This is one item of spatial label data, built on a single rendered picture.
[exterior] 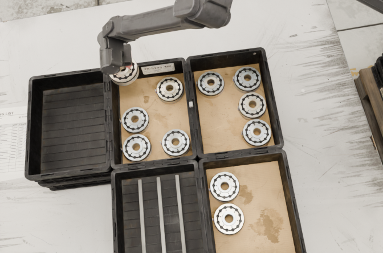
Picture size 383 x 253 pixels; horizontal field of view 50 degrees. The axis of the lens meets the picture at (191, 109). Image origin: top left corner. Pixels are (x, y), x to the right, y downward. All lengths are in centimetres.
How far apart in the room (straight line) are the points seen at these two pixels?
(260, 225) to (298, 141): 41
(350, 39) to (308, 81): 104
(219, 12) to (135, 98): 80
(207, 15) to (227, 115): 74
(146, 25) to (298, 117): 88
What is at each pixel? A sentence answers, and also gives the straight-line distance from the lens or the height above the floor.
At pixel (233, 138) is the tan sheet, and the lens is 153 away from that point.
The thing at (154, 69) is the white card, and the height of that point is 89.
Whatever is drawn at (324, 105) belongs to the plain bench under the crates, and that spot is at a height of 70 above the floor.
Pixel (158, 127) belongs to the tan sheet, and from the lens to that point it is 156.
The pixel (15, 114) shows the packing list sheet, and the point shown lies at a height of 70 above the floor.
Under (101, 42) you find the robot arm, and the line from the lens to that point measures 125.
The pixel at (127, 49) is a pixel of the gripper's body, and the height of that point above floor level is 115.
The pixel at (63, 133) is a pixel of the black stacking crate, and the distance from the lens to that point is 165.
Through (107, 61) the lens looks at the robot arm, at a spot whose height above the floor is 126.
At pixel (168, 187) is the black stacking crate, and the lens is 150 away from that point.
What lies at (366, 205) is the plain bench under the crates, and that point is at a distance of 169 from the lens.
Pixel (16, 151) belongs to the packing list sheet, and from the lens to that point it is 185.
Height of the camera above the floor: 229
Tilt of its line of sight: 68 degrees down
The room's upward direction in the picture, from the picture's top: 10 degrees counter-clockwise
